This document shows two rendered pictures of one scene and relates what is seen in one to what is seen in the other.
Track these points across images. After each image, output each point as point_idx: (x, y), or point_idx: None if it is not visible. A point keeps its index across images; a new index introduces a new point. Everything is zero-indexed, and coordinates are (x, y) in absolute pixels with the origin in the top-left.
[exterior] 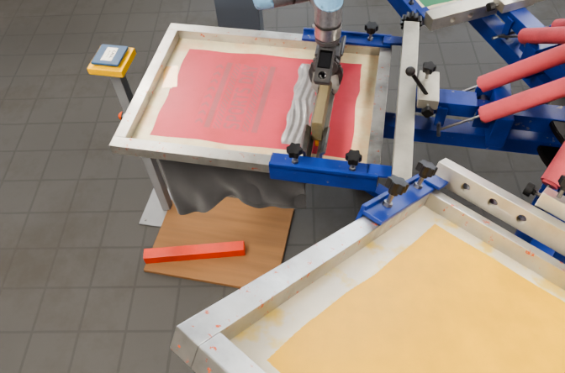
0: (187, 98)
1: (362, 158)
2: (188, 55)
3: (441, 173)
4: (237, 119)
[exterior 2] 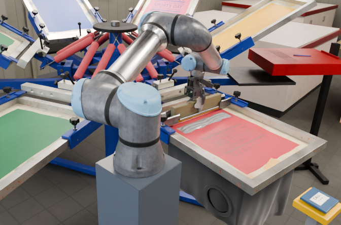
0: (267, 149)
1: None
2: (250, 170)
3: None
4: (245, 129)
